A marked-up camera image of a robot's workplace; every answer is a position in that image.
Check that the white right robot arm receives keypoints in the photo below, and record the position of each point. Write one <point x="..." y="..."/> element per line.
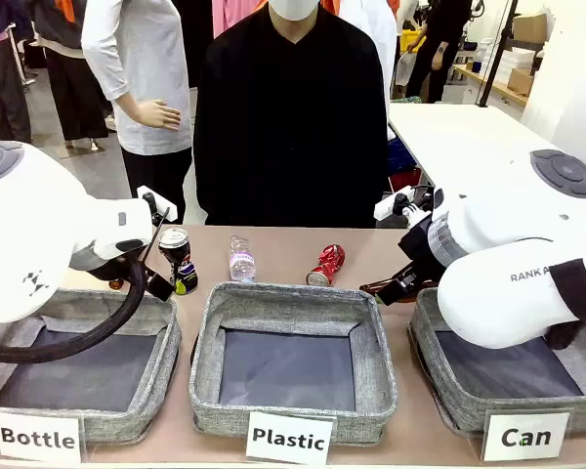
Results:
<point x="508" y="220"/>

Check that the grey fabric basket can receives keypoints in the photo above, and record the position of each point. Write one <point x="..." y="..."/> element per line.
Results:
<point x="425" y="342"/>

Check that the slim person in black clothes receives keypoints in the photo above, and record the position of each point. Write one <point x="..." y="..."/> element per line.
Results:
<point x="442" y="44"/>

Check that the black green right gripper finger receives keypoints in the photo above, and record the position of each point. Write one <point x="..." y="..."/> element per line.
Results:
<point x="406" y="279"/>
<point x="391" y="293"/>

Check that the white plastic bag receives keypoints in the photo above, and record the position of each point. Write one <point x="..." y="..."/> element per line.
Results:
<point x="406" y="68"/>

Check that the grey fabric basket bottle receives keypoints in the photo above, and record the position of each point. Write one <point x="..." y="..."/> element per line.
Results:
<point x="166" y="342"/>

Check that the grey fabric basket plastic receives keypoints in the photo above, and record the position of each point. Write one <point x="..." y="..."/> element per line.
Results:
<point x="371" y="342"/>

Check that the light grey shirt person forearm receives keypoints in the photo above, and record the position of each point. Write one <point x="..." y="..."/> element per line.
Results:
<point x="127" y="105"/>

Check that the white side table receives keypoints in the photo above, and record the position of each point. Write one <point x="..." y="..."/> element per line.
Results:
<point x="469" y="137"/>

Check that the white label reading Bottle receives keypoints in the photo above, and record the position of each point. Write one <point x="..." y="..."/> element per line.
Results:
<point x="36" y="437"/>

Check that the white face mask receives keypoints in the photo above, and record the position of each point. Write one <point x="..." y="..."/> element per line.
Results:
<point x="293" y="9"/>

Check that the small clear plastic bottle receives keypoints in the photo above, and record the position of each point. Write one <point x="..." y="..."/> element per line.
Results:
<point x="242" y="261"/>

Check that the white label reading Can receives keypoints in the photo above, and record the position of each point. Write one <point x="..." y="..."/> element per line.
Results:
<point x="526" y="436"/>

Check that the person in dark purple clothes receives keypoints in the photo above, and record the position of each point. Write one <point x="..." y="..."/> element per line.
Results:
<point x="2" y="58"/>

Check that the person in black sweater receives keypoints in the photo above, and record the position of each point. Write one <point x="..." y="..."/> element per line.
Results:
<point x="293" y="122"/>

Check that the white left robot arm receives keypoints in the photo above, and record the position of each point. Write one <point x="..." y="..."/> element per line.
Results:
<point x="39" y="229"/>

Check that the crushed red can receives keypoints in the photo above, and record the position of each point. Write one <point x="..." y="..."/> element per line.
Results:
<point x="329" y="261"/>

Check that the wooden workbench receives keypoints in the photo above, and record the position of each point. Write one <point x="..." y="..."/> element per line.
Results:
<point x="488" y="82"/>

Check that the black metal pole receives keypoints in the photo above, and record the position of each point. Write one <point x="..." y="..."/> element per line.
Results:
<point x="493" y="58"/>

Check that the light grey shirt person hand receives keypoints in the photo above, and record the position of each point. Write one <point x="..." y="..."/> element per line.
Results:
<point x="158" y="116"/>

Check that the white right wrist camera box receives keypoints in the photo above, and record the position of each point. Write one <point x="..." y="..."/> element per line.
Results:
<point x="385" y="207"/>

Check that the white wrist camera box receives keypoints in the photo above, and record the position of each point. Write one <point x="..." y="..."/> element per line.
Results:
<point x="385" y="207"/>
<point x="168" y="211"/>

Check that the blue crate under table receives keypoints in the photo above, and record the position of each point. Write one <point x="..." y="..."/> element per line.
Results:
<point x="399" y="155"/>

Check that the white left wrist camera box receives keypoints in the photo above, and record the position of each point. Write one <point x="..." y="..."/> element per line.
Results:
<point x="168" y="211"/>

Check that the person in light grey shirt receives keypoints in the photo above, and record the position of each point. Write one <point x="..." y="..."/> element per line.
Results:
<point x="141" y="58"/>

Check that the stack of white boxes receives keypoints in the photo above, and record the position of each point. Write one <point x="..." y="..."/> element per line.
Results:
<point x="515" y="61"/>

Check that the white label reading Plastic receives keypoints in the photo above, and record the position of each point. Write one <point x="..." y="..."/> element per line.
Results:
<point x="289" y="438"/>

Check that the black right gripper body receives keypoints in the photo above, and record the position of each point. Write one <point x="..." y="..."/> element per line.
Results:
<point x="422" y="254"/>

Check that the cardboard box on shelf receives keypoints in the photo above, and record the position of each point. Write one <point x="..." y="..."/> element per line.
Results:
<point x="530" y="27"/>

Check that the black drink can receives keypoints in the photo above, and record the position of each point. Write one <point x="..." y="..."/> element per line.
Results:
<point x="178" y="249"/>

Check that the person in black wide trousers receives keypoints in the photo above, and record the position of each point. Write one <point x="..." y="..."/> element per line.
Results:
<point x="73" y="83"/>

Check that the red container under table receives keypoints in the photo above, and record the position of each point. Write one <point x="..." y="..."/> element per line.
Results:
<point x="404" y="178"/>

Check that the yellow plastic crate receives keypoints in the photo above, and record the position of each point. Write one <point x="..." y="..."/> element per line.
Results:
<point x="412" y="41"/>

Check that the small cardboard box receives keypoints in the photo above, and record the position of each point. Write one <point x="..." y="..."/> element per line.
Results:
<point x="520" y="82"/>

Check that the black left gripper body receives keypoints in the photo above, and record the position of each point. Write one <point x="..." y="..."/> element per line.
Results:
<point x="107" y="266"/>

